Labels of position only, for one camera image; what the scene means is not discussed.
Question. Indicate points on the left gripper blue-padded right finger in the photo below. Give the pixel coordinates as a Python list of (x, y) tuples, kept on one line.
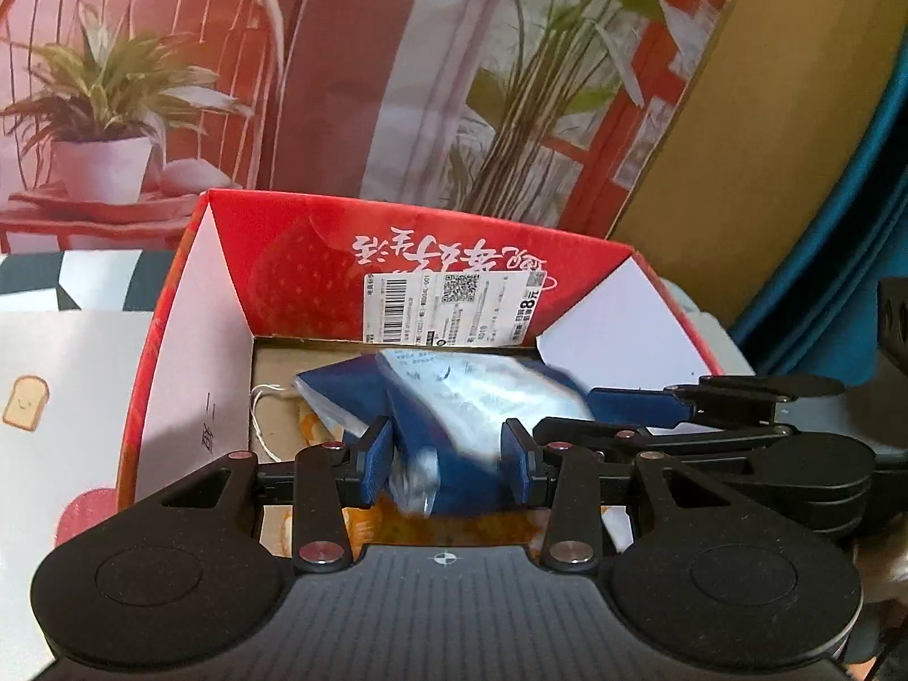
[(638, 408)]

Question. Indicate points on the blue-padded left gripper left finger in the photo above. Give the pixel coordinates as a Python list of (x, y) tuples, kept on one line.
[(349, 473)]

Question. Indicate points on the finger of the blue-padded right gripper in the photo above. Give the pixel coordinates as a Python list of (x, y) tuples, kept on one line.
[(529, 461)]

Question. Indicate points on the blue white plastic package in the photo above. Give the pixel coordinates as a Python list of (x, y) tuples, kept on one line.
[(447, 409)]

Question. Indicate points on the printed room scene backdrop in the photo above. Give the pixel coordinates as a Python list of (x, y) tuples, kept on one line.
[(540, 111)]

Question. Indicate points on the teal blue curtain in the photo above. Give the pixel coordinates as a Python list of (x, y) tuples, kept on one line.
[(818, 312)]

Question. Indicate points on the white shipping label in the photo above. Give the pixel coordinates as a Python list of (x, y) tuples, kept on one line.
[(451, 309)]

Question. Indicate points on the red strawberry cardboard box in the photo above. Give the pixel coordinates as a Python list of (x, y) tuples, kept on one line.
[(257, 264)]

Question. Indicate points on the yellow board panel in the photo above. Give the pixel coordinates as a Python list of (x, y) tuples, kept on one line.
[(782, 101)]

